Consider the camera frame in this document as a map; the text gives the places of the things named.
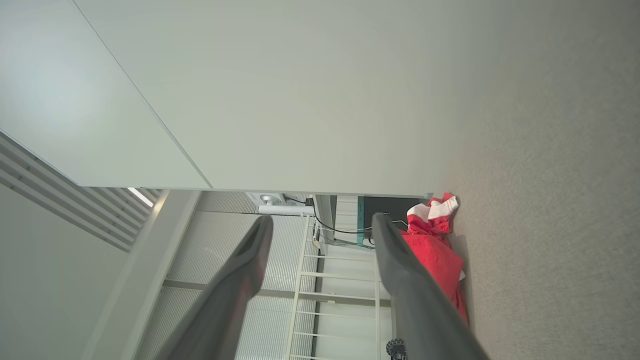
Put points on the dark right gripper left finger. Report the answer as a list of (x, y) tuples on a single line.
[(220, 310)]

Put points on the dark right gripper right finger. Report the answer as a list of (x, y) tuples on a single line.
[(420, 315)]

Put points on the red number 23 basketball jersey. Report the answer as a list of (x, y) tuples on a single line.
[(440, 262)]

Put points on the red white basketball shorts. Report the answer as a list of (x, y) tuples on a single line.
[(435, 220)]

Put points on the black box device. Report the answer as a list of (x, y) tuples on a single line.
[(395, 206)]

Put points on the white bar under device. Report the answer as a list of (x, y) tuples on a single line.
[(285, 210)]

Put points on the white round-lens device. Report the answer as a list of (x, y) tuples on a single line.
[(270, 199)]

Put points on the bright ceiling light strip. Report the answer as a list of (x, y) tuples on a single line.
[(141, 197)]

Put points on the white metal rail rack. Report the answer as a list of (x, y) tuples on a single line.
[(340, 297)]

